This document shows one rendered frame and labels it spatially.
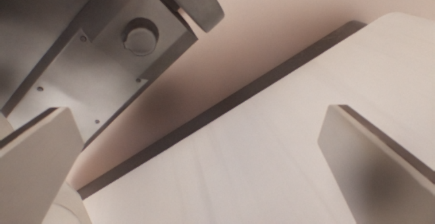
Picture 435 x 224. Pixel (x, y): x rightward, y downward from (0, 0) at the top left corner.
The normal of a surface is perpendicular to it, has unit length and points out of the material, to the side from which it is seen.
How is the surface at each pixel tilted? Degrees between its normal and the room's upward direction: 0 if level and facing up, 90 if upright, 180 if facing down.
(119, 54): 0
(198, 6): 18
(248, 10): 0
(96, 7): 45
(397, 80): 90
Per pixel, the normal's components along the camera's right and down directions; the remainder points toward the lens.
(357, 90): -0.46, -0.66
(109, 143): 0.27, 0.53
